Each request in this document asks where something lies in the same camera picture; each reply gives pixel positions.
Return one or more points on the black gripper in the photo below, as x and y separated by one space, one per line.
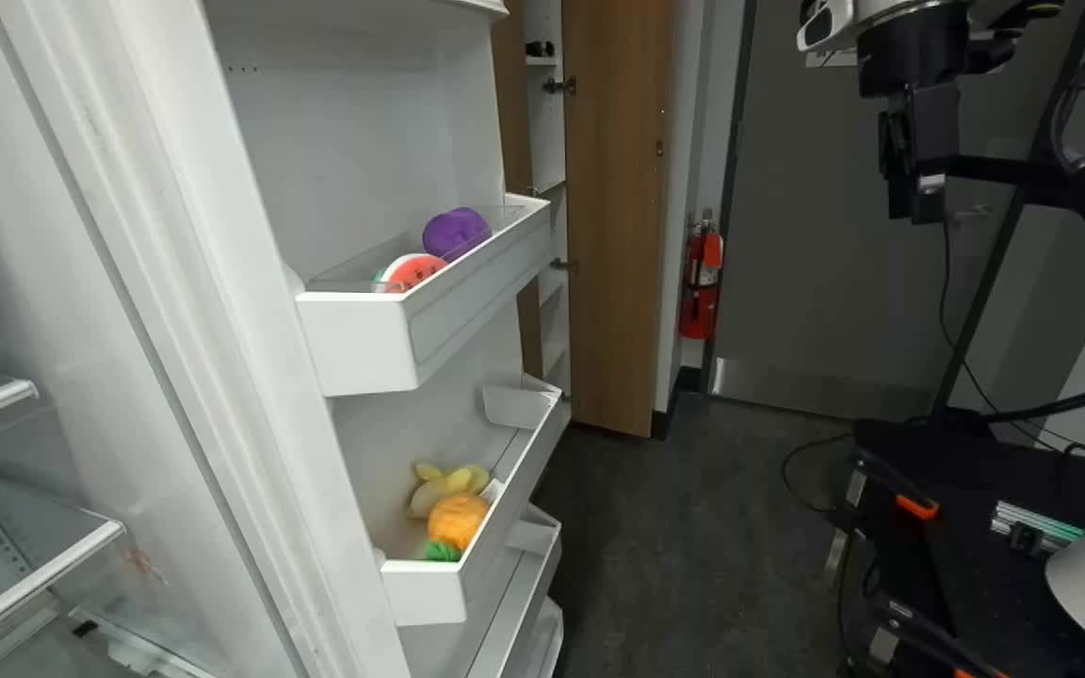
904 49

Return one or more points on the purple plush ball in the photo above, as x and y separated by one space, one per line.
452 231

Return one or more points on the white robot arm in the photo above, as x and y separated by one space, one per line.
826 25

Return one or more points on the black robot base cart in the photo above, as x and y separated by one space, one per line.
979 590

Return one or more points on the gray metal door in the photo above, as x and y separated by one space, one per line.
817 251

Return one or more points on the white fridge door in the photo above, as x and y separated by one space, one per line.
355 136

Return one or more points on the deep white door bin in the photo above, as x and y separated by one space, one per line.
355 341

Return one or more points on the white door bin with divider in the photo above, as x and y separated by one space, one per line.
422 595

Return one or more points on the black tripod stand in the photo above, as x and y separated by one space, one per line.
1011 228

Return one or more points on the red fire extinguisher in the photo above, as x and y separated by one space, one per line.
699 302

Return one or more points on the brown wooden cabinet panel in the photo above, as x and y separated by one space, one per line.
620 228

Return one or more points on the teal and white tool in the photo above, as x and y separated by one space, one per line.
1033 521

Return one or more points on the watermelon slice plush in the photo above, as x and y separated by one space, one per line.
416 268

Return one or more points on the yellow banana plush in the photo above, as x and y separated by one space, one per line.
438 482

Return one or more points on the orange plush fruit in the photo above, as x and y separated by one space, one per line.
458 521

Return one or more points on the green plush vegetable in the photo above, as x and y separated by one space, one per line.
438 549

